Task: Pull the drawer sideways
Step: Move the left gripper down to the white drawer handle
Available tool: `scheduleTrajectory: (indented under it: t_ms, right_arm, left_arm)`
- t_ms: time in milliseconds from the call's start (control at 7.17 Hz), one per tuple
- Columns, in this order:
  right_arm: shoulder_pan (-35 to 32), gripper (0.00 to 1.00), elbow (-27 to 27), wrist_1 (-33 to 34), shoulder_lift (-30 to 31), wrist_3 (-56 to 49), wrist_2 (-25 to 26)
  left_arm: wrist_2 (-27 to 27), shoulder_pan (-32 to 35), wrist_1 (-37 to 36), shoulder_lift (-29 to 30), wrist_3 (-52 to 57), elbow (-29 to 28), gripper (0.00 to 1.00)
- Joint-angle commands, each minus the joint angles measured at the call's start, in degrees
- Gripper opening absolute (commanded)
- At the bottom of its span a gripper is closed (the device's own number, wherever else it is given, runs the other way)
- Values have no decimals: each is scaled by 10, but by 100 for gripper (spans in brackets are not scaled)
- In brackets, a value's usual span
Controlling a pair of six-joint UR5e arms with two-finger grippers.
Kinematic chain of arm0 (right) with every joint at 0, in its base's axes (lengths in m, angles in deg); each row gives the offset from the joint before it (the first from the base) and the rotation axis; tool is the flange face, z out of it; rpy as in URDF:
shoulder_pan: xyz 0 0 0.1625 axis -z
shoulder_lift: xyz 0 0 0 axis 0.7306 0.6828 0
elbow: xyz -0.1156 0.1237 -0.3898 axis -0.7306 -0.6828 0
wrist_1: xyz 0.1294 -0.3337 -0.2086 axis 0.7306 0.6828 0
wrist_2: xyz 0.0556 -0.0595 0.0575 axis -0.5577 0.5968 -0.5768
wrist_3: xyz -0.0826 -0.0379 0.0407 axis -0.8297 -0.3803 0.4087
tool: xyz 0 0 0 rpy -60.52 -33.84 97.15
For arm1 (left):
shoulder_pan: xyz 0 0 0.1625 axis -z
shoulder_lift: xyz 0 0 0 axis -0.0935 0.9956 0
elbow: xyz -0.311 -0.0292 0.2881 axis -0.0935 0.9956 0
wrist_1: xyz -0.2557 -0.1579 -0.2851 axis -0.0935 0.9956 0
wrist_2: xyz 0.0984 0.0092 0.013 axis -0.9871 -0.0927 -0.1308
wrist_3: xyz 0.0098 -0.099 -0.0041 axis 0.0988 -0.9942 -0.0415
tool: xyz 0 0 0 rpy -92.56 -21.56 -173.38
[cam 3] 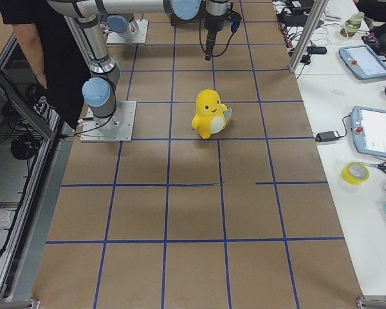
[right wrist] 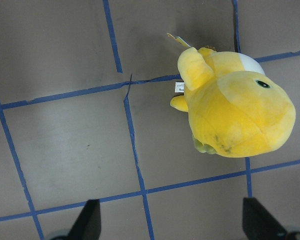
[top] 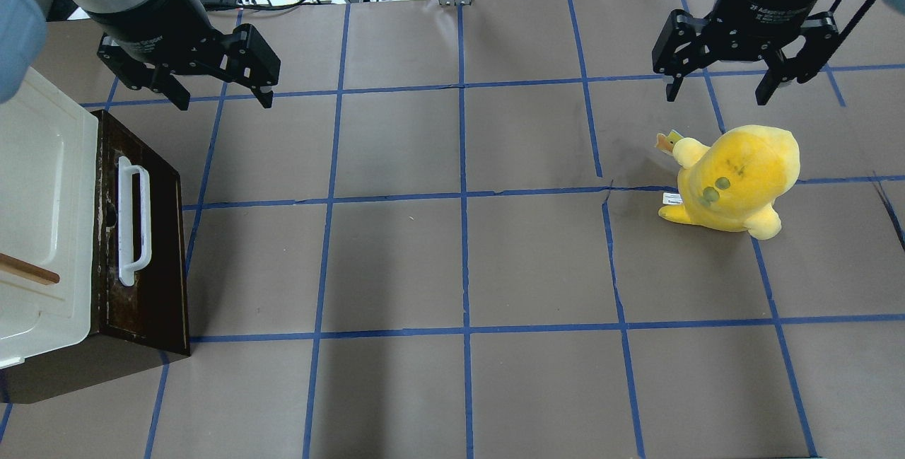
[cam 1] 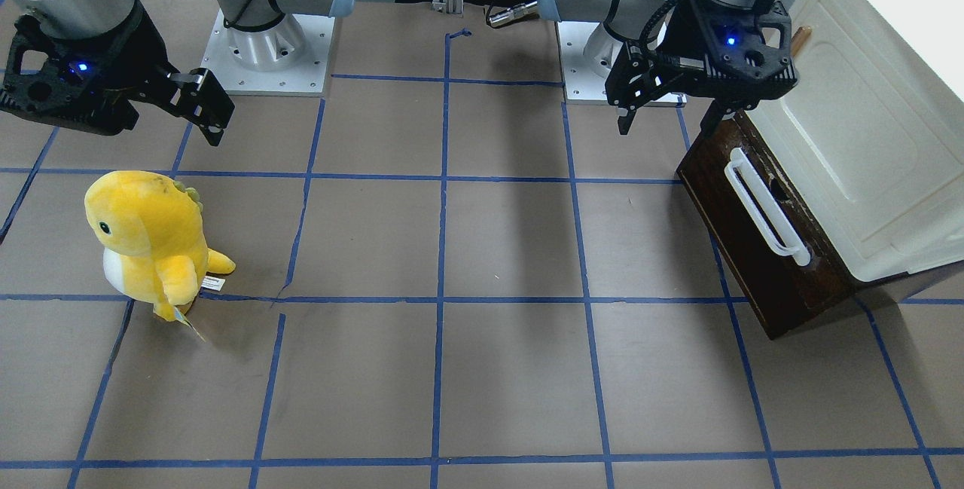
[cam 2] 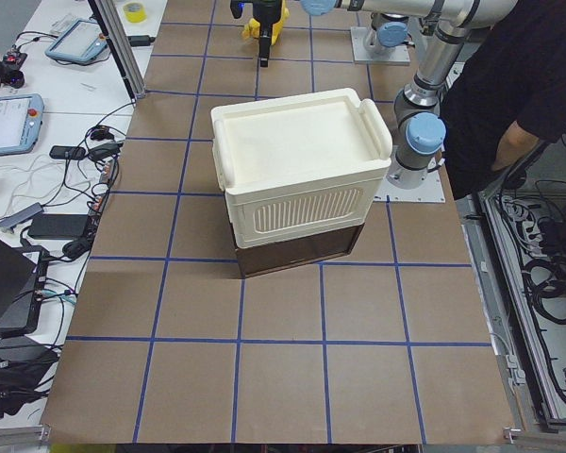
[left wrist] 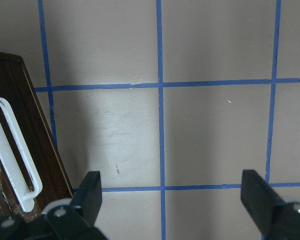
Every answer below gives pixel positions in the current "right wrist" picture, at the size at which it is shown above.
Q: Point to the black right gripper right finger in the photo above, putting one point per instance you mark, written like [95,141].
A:
[259,224]

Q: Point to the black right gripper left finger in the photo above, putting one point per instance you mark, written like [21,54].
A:
[88,225]

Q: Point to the yellow plush dinosaur toy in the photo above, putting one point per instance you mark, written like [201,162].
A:
[234,110]

